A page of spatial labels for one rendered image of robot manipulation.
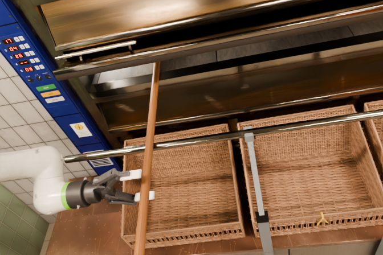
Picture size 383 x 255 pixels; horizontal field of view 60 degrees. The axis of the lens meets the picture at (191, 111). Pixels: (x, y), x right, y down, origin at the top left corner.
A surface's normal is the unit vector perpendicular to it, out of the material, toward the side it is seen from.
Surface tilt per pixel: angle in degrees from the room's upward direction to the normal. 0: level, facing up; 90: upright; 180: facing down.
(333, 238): 0
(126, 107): 70
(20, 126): 90
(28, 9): 90
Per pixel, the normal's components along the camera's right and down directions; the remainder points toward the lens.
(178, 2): -0.08, 0.44
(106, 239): -0.23, -0.68
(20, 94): 0.00, 0.72
